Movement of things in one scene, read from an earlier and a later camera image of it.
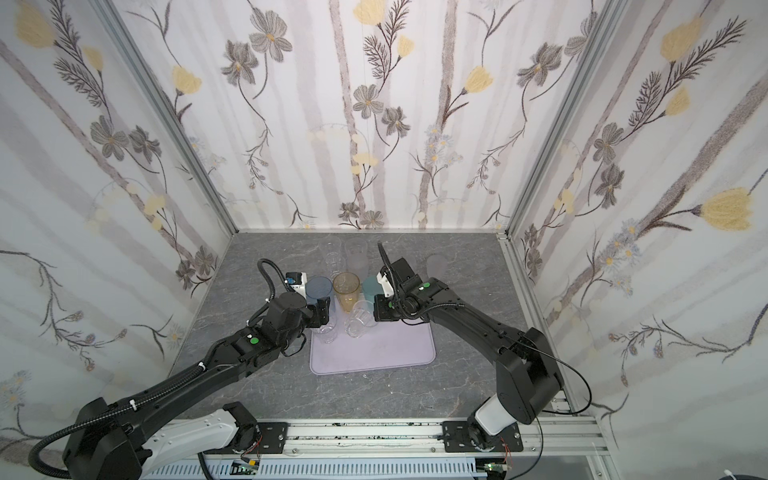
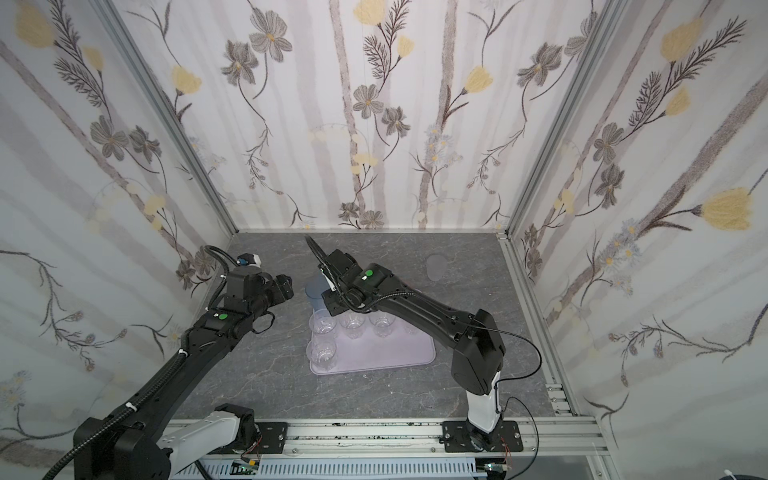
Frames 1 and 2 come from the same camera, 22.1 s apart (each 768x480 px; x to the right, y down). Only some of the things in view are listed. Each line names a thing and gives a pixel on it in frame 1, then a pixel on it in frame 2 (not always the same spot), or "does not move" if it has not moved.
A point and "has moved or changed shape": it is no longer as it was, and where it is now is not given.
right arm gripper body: [384, 307] to [335, 267]
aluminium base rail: [557, 436] does not move
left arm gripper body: [322, 310] to [280, 288]
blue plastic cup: [317, 287] does not move
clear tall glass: [334, 257] has moved or changed shape
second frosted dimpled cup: [437, 265] does not move
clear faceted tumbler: [328, 332] does not move
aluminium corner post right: [607, 21] does not move
